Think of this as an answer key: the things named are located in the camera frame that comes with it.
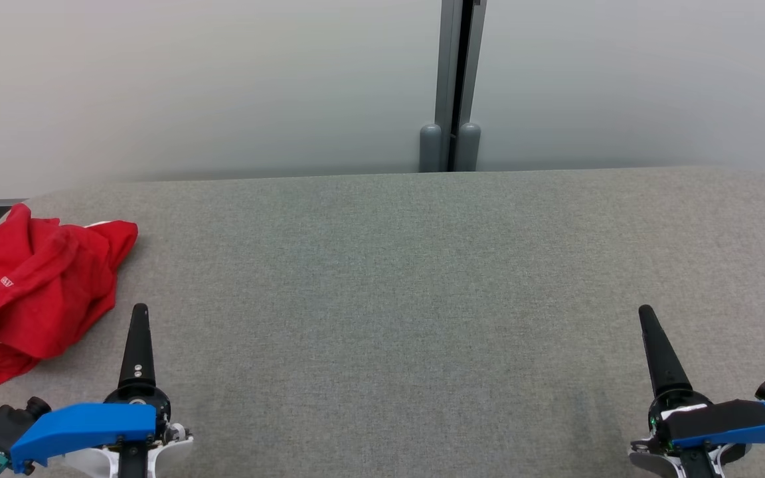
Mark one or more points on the left wrist camera blue mount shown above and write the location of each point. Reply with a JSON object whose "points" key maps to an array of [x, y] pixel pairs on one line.
{"points": [[77, 425]]}

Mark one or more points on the grey partition foot cap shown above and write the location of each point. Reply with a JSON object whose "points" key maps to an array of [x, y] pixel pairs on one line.
{"points": [[430, 149], [469, 149]]}

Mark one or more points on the red basketball jersey white trim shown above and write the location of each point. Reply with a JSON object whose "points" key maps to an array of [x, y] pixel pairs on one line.
{"points": [[44, 279]]}

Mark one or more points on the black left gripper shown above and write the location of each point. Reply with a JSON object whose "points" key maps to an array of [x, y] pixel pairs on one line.
{"points": [[162, 408]]}

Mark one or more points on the wrist camera blue mount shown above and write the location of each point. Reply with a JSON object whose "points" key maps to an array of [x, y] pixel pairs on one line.
{"points": [[77, 425], [728, 418]]}

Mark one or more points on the grey partition post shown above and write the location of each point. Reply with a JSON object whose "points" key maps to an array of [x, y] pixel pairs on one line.
{"points": [[459, 66]]}

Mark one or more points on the right wrist camera blue mount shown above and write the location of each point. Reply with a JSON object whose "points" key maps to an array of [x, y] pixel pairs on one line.
{"points": [[728, 418]]}

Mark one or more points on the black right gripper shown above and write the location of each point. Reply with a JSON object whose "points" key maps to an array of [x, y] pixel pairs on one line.
{"points": [[675, 400]]}

